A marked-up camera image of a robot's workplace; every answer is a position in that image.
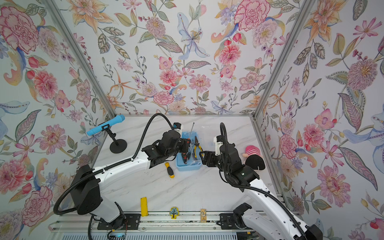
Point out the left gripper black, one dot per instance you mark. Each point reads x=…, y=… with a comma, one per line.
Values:
x=184, y=142

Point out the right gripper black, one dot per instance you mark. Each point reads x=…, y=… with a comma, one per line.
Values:
x=211, y=155

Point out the light blue plastic toolbox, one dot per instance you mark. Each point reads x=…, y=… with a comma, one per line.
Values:
x=207, y=144

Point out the orange handled screwdriver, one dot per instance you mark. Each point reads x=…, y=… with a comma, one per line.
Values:
x=189, y=137

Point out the dark red handled pliers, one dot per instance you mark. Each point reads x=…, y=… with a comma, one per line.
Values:
x=186, y=154

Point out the yellow handled pliers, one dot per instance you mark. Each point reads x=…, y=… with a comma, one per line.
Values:
x=197, y=148

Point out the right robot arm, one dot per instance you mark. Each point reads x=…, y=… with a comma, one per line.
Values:
x=279, y=223

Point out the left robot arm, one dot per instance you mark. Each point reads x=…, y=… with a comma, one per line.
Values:
x=84, y=194

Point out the pink striped sock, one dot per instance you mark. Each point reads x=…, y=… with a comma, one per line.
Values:
x=253, y=158

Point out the black microphone stand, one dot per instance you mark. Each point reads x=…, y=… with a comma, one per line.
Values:
x=118, y=145

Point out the small wooden tag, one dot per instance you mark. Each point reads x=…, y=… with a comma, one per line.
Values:
x=203, y=215

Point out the blue toy microphone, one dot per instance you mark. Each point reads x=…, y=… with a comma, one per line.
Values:
x=116, y=120

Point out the tree sticker badge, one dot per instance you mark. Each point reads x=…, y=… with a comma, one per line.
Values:
x=174, y=213

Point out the yellow rectangular block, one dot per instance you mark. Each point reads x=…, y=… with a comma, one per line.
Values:
x=144, y=207

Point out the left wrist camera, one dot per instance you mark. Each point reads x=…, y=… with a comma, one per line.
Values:
x=178, y=128

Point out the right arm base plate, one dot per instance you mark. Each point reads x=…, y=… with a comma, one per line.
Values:
x=240, y=219

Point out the aluminium front rail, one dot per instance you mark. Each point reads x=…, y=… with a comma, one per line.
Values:
x=154, y=222

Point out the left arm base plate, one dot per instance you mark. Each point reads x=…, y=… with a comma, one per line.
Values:
x=122, y=222

